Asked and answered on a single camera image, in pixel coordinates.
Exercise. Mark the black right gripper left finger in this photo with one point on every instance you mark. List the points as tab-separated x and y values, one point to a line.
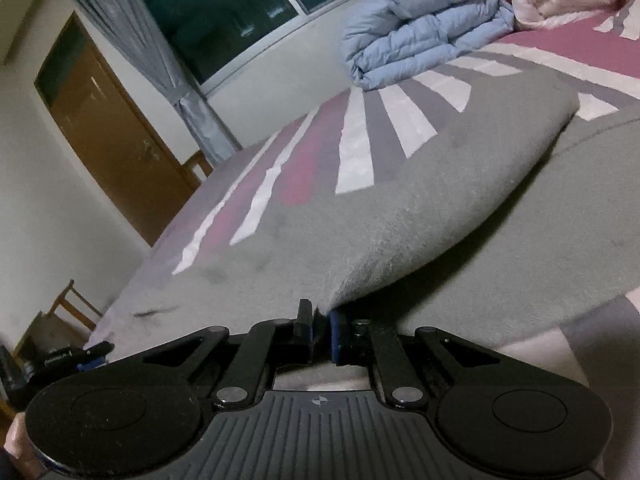
267	347

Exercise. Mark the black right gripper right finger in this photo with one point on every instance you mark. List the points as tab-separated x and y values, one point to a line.
378	349

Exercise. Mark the grey pants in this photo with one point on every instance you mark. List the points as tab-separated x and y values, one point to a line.
518	217

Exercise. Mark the person's left hand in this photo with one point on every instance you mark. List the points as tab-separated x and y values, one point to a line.
18	459

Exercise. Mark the wooden chair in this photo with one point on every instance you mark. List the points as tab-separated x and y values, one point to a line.
198	167

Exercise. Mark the wooden rack with dark items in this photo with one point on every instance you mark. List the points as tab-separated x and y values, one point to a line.
54	346

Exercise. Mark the striped pink bed sheet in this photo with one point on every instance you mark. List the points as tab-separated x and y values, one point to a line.
361	138

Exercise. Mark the brown wooden door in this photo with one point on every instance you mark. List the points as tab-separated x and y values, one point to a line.
109	134

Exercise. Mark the folded light blue duvet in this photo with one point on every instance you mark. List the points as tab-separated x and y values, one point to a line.
387	41

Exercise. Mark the grey left curtain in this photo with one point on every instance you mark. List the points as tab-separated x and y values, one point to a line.
129	26

